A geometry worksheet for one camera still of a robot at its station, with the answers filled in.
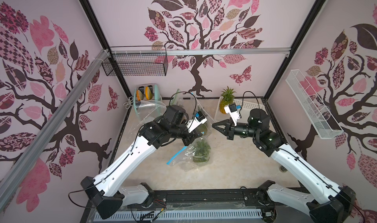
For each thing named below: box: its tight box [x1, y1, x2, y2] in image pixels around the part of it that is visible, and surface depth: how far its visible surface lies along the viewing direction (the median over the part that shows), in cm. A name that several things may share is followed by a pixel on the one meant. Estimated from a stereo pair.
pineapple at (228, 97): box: [219, 85, 238, 114], surface depth 100 cm
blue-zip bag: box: [165, 135, 212, 172], surface depth 73 cm
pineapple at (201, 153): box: [192, 140, 212, 163], surface depth 73 cm
